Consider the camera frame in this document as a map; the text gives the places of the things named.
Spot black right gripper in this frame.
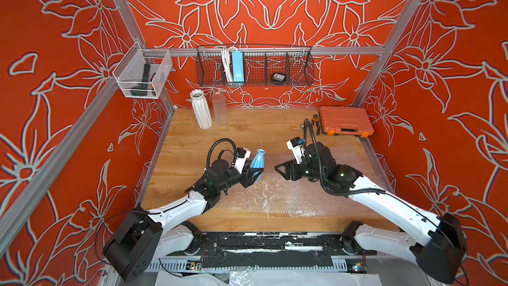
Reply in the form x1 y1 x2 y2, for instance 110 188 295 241
273 158 327 183

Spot bubble wrap sheet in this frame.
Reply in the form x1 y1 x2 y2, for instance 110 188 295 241
216 152 304 215
293 144 394 218

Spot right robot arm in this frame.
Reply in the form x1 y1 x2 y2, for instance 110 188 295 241
280 137 467 285

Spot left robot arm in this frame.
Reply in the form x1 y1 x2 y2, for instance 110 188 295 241
102 159 264 283

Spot orange tool case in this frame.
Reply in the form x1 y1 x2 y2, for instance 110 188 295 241
319 106 374 138

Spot small black device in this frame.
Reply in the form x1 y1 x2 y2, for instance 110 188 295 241
271 73 287 84

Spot light blue box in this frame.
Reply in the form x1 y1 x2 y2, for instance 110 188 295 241
232 50 245 85

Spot aluminium horizontal back bar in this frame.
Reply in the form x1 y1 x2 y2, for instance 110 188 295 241
141 46 384 58

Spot clear acrylic box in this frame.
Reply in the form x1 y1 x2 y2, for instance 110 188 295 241
113 42 173 99

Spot dark green flashlight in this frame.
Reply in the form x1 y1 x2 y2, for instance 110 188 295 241
131 63 151 97

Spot aluminium left side bar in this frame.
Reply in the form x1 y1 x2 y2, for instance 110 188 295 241
1 78 118 256

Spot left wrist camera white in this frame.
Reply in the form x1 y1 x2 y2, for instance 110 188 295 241
234 147 251 173

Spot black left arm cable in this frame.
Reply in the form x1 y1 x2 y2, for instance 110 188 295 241
205 138 239 172

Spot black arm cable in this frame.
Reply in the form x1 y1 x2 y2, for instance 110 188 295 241
303 118 386 197
205 138 239 172

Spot orange handled pliers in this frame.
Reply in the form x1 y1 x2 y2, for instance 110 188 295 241
312 114 322 135

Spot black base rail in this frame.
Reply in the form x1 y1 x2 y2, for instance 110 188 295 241
158 232 376 274

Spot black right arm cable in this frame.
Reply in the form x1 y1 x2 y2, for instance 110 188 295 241
303 118 386 197

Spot black wire basket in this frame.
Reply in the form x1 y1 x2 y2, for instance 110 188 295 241
196 44 316 87

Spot white cable bundle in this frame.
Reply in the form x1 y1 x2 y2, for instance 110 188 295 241
220 47 234 85

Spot aluminium frame post left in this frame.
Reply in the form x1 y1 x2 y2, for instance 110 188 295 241
113 0 175 115

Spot aluminium frame post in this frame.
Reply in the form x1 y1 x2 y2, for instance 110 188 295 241
113 0 175 115
351 0 422 107

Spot aluminium frame post right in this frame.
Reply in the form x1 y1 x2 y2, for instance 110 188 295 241
351 0 422 107

